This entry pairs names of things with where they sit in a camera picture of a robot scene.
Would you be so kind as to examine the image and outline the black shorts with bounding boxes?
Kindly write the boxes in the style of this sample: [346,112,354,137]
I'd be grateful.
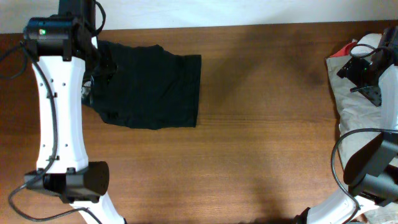
[81,40,201,130]

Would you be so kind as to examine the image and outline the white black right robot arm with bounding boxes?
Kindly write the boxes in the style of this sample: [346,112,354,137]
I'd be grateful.
[293,27,397,223]

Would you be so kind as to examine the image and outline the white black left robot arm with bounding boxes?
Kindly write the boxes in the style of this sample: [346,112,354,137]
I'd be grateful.
[24,1,125,223]

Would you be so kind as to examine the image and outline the grey shorts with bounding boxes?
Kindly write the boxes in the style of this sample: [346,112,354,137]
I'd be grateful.
[325,55,398,224]

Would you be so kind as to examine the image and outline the red cloth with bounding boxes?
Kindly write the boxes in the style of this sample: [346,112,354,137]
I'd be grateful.
[330,42,357,58]

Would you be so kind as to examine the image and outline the white cloth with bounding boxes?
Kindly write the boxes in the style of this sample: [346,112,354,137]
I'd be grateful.
[350,34,382,57]

